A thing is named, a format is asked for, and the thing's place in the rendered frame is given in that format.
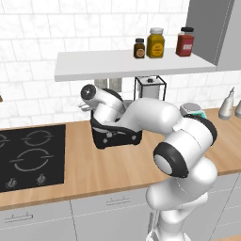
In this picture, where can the small brown object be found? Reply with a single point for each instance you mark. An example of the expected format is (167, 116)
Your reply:
(1, 99)

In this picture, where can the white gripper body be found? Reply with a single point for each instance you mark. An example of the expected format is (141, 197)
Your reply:
(108, 114)

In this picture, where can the red spice jar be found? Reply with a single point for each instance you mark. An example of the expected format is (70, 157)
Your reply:
(185, 42)

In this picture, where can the black hob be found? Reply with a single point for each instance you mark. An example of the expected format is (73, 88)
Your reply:
(31, 157)

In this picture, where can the yellow spice jar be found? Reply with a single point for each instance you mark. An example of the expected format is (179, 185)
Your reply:
(155, 44)

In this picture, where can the white spray bottle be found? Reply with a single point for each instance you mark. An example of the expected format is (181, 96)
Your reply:
(238, 109)
(226, 106)

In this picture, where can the white wall shelf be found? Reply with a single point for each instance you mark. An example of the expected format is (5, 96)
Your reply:
(119, 66)

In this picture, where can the grey wall cupboard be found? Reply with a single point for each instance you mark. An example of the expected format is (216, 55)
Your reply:
(216, 28)

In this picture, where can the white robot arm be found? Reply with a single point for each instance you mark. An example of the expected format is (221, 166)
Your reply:
(150, 116)

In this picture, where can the small brown spice jar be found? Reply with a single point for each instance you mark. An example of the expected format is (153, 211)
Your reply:
(139, 49)

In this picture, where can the grey hob knob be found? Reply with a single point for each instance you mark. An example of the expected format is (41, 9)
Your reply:
(11, 182)
(40, 179)

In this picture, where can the black framed white canister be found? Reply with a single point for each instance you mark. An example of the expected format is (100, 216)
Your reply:
(150, 89)

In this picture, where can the grey wall outlet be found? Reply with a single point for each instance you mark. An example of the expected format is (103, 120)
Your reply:
(115, 84)
(100, 83)

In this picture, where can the grey drawer front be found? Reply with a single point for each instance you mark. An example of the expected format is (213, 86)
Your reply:
(227, 200)
(109, 216)
(34, 226)

